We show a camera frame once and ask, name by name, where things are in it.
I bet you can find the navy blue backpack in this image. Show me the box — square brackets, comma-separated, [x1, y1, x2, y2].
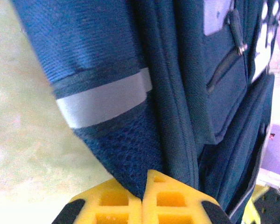
[10, 0, 280, 224]

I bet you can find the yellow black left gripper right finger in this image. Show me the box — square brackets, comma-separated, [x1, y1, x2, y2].
[142, 169, 231, 224]

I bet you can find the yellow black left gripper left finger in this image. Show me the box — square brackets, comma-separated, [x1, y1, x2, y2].
[52, 178, 143, 224]

